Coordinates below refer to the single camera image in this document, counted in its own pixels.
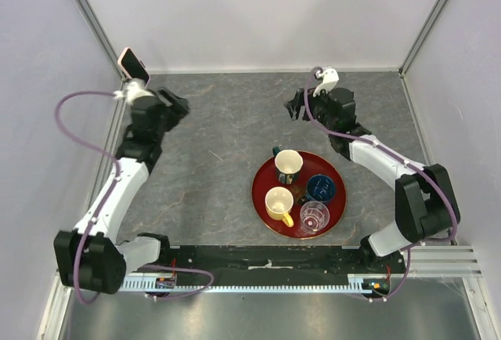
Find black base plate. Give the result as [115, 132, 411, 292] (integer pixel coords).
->
[127, 244, 404, 290]

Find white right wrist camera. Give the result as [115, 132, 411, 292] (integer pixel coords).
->
[312, 67, 339, 97]

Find aluminium frame rail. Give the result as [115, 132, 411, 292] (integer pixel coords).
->
[54, 0, 130, 78]

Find pink smartphone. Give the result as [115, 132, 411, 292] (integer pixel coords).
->
[117, 47, 150, 85]

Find blue slotted cable duct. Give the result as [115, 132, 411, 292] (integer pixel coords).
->
[121, 275, 392, 292]

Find red round tray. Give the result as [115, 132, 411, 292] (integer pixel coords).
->
[251, 151, 347, 239]

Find clear glass tumbler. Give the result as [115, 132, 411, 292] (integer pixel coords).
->
[300, 201, 330, 235]

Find yellow mug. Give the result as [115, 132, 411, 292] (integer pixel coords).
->
[265, 186, 294, 228]

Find green mug white inside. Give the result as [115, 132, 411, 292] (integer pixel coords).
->
[272, 146, 304, 185]

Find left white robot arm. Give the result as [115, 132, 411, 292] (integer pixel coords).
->
[53, 87, 189, 304]

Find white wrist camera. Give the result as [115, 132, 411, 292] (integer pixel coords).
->
[113, 78, 154, 105]
[312, 67, 339, 97]

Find right aluminium frame post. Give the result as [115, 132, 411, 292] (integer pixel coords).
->
[398, 0, 450, 79]

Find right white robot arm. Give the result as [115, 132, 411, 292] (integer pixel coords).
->
[284, 88, 460, 273]

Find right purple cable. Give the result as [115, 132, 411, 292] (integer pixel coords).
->
[305, 66, 461, 304]

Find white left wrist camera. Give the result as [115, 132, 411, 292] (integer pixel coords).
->
[113, 78, 154, 105]

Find blue mug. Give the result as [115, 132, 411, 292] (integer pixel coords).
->
[306, 174, 337, 204]

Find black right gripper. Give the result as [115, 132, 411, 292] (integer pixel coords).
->
[285, 82, 337, 132]

